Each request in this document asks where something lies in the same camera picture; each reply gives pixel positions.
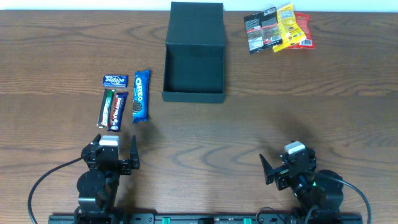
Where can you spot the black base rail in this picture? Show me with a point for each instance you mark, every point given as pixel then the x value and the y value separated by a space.
pixel 150 218

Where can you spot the green red candy bar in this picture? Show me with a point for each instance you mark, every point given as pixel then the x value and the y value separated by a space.
pixel 103 119

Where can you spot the black gift box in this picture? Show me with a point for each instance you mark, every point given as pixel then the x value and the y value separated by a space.
pixel 195 53

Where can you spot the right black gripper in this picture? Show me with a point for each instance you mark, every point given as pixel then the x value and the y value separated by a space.
pixel 280 173

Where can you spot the blue eclipse mints tin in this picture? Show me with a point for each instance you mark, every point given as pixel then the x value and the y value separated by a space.
pixel 116 81

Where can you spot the dairy milk chocolate bar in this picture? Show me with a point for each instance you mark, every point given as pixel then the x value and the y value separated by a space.
pixel 119 106

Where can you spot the blue oreo cookie pack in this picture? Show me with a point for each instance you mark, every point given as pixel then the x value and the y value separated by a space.
pixel 141 91

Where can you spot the red snack packet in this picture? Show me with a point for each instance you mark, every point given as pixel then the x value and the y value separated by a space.
pixel 303 22

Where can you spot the yellow snack packet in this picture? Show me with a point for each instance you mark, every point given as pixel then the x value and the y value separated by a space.
pixel 290 32

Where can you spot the black snack packet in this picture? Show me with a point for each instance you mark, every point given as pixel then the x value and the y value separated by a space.
pixel 262 30

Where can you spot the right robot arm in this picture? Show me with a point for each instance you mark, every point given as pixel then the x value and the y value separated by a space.
pixel 320 194

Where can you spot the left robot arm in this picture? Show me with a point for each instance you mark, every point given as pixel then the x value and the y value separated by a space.
pixel 98 187

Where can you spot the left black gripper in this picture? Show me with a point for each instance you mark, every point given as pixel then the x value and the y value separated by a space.
pixel 125 167

